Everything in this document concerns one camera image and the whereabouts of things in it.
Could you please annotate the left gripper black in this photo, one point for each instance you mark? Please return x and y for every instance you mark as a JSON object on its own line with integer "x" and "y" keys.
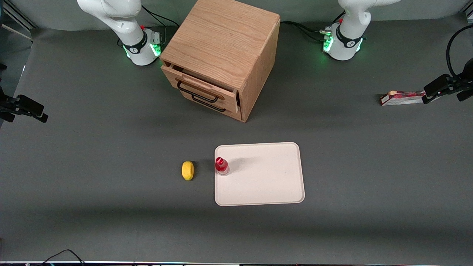
{"x": 459, "y": 82}

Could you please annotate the aluminium frame rail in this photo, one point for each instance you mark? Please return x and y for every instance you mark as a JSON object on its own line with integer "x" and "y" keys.
{"x": 16, "y": 18}

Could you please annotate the wooden drawer cabinet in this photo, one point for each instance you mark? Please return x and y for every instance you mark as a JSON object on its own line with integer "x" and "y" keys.
{"x": 225, "y": 40}

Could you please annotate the small red-capped bottle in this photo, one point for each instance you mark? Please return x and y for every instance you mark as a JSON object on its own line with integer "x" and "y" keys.
{"x": 221, "y": 166}

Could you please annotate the yellow lemon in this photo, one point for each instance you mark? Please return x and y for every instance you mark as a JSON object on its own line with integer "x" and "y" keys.
{"x": 187, "y": 170}

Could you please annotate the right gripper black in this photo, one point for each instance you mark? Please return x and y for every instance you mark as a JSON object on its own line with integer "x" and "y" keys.
{"x": 7, "y": 104}

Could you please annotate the wooden closed drawer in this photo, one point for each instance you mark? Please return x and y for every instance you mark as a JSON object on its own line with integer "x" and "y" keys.
{"x": 231, "y": 111}

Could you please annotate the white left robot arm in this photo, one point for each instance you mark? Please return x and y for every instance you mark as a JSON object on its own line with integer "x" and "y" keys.
{"x": 349, "y": 26}

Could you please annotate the red cookie box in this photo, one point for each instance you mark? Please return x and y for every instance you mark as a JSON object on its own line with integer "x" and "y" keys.
{"x": 402, "y": 98}

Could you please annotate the beige rectangular tray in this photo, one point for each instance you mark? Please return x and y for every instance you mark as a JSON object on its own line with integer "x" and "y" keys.
{"x": 262, "y": 175}

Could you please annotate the wooden drawer slightly open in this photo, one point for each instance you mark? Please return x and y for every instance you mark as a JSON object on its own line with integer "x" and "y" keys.
{"x": 207, "y": 83}

